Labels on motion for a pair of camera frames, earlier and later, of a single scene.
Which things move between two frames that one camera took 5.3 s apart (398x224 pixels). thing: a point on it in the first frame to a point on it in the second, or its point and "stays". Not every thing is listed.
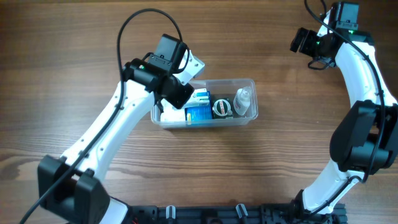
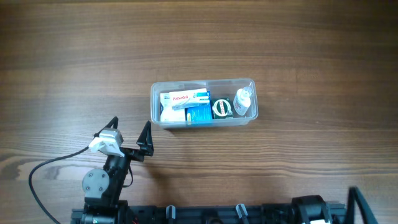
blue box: x=199 y=112 stays
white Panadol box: x=200 y=97 stays
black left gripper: x=179 y=98 to x=146 y=146
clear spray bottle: x=242 y=100 stays
